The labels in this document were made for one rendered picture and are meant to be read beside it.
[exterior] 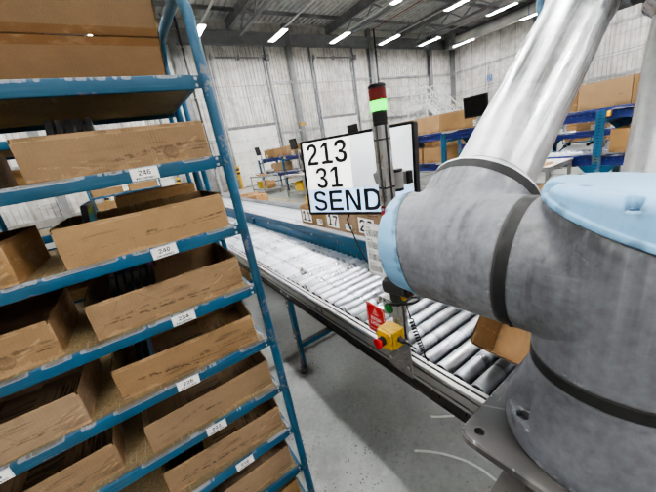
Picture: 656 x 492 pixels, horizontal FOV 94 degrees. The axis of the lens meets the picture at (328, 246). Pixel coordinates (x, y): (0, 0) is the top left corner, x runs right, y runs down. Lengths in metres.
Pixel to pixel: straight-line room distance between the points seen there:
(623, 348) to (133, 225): 0.93
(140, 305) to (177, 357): 0.20
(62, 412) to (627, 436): 1.08
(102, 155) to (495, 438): 0.92
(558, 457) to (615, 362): 0.11
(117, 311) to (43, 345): 0.16
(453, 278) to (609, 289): 0.13
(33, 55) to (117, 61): 0.16
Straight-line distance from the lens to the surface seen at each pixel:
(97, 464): 1.21
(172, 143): 0.94
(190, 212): 0.94
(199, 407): 1.17
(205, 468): 1.34
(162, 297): 0.99
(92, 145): 0.93
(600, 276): 0.32
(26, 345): 1.03
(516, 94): 0.56
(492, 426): 0.45
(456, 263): 0.36
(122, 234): 0.94
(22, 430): 1.12
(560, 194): 0.33
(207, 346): 1.07
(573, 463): 0.41
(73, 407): 1.09
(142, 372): 1.08
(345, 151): 1.19
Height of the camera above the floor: 1.52
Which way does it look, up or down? 18 degrees down
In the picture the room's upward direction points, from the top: 10 degrees counter-clockwise
